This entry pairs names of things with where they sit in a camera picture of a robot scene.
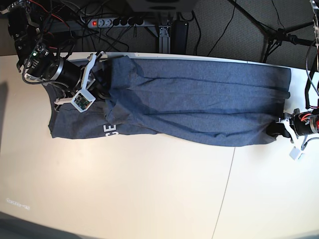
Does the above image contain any left gripper body black cylinder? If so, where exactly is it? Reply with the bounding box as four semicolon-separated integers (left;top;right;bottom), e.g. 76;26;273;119
293;111;319;136

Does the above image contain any right gripper body black cylinder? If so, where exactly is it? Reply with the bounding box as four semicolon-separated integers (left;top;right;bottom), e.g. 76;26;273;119
27;58;87;93

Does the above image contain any blue-grey T-shirt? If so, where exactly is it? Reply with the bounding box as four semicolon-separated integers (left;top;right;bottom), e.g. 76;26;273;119
49;56;291;147

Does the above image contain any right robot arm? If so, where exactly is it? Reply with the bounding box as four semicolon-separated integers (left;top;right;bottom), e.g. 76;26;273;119
0;0;85;101

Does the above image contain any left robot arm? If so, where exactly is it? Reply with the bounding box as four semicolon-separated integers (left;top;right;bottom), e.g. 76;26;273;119
279;0;319;151

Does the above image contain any white power strip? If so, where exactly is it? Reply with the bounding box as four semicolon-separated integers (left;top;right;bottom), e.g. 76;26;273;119
88;16;146;29

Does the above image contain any black tripod stand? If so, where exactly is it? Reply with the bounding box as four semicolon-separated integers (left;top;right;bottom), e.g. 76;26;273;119
228;0;314;63

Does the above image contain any black power adapter brick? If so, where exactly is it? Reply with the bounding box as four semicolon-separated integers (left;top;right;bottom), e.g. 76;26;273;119
170;20;189;55

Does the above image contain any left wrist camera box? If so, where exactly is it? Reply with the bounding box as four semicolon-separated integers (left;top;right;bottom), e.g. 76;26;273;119
289;146;305;161

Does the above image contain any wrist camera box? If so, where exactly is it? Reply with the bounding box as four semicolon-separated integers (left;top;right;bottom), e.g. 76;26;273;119
71;89;96;113
289;146;305;161

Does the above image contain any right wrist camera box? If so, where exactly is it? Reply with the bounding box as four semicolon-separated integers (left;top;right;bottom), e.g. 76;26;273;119
71;89;96;113

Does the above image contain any aluminium frame post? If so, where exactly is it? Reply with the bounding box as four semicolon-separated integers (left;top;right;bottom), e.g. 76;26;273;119
158;26;170;54

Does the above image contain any grey base camera mount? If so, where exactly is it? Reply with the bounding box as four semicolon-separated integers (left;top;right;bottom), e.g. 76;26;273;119
127;0;198;12

